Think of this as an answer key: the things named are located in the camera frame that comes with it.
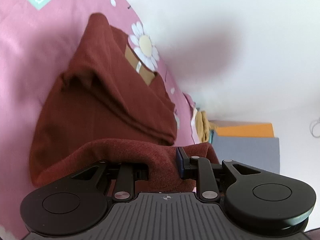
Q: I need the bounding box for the pink floral bed sheet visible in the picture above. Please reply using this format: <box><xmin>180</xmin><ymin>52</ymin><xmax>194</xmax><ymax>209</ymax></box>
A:
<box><xmin>1</xmin><ymin>0</ymin><xmax>199</xmax><ymax>239</ymax></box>

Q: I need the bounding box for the light blue garment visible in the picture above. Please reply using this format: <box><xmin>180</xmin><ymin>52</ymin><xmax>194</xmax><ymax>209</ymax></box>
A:
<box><xmin>208</xmin><ymin>130</ymin><xmax>214</xmax><ymax>144</ymax></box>

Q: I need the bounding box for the dark red knit sweater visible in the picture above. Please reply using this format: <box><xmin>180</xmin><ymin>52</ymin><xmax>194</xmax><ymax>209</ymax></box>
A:
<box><xmin>28</xmin><ymin>12</ymin><xmax>221</xmax><ymax>193</ymax></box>

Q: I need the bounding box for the mustard yellow garment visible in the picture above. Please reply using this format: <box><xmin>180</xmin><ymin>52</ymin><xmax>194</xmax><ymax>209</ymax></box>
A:
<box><xmin>195</xmin><ymin>111</ymin><xmax>217</xmax><ymax>142</ymax></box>

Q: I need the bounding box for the white cable on wall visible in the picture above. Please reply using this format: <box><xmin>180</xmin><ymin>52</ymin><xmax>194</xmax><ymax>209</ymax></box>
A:
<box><xmin>309</xmin><ymin>115</ymin><xmax>320</xmax><ymax>138</ymax></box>

